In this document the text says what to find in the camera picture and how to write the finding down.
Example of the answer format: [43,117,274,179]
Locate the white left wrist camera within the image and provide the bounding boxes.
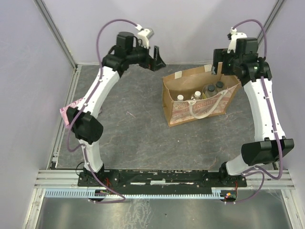
[135,24,154,49]

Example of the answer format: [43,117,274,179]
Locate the square bottle dark cap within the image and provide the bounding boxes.
[203,84,218,98]
[215,81,224,93]

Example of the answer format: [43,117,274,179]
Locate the brown canvas tote bag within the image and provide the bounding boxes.
[163,64,241,127]

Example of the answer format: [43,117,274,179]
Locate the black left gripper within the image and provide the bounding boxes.
[126,40,165,72]

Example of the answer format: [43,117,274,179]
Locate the aluminium frame rail front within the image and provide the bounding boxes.
[34,169,295,190]

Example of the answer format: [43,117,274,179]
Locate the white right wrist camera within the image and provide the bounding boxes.
[227,27,247,53]

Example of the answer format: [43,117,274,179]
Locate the pink tissue pack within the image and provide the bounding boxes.
[59,96,84,127]

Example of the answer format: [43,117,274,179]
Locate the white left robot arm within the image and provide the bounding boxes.
[66,29,166,186]

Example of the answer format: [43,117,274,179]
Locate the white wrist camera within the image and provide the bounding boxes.
[227,27,247,53]
[135,24,154,49]

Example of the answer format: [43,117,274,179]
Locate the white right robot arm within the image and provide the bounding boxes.
[212,37,295,187]

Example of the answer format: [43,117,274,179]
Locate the light blue cable duct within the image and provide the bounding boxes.
[45,186,224,199]

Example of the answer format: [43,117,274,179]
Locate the round clear bottle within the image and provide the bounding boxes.
[177,94,184,102]
[191,91,202,100]

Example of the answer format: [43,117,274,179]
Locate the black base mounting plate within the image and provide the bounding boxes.
[77,168,248,195]

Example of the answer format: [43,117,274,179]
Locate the square bottle front dark cap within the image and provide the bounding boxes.
[203,84,218,98]

